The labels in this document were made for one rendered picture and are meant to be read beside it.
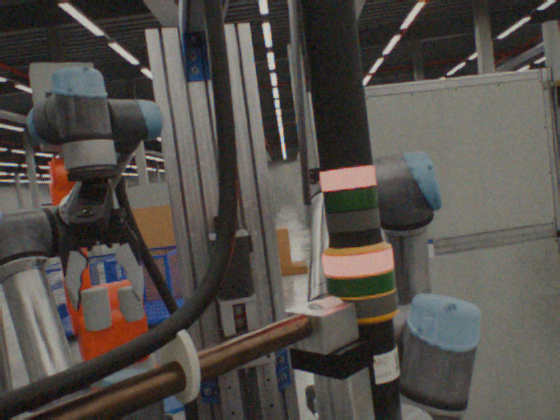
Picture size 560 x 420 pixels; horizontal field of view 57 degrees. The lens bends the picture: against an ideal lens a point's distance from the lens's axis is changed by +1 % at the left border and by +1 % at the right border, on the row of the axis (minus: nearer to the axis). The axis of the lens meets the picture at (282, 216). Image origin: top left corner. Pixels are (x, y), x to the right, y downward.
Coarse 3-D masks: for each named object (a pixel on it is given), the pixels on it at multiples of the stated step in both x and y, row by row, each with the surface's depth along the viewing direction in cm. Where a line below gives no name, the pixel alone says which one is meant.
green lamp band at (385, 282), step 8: (392, 272) 31; (328, 280) 32; (336, 280) 31; (344, 280) 31; (352, 280) 30; (360, 280) 30; (368, 280) 30; (376, 280) 30; (384, 280) 31; (392, 280) 31; (328, 288) 32; (336, 288) 31; (344, 288) 31; (352, 288) 31; (360, 288) 30; (368, 288) 30; (376, 288) 30; (384, 288) 31; (392, 288) 31; (336, 296) 31; (344, 296) 31; (352, 296) 31; (360, 296) 30
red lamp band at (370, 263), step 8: (352, 256) 30; (360, 256) 30; (368, 256) 30; (376, 256) 30; (384, 256) 31; (328, 264) 31; (336, 264) 31; (344, 264) 31; (352, 264) 30; (360, 264) 30; (368, 264) 30; (376, 264) 30; (384, 264) 31; (392, 264) 32; (328, 272) 32; (336, 272) 31; (344, 272) 31; (352, 272) 30; (360, 272) 30; (368, 272) 30
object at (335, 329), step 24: (288, 312) 30; (312, 312) 29; (336, 312) 29; (312, 336) 28; (336, 336) 28; (312, 360) 29; (336, 360) 28; (360, 360) 29; (336, 384) 30; (360, 384) 30; (336, 408) 30; (360, 408) 30; (408, 408) 35
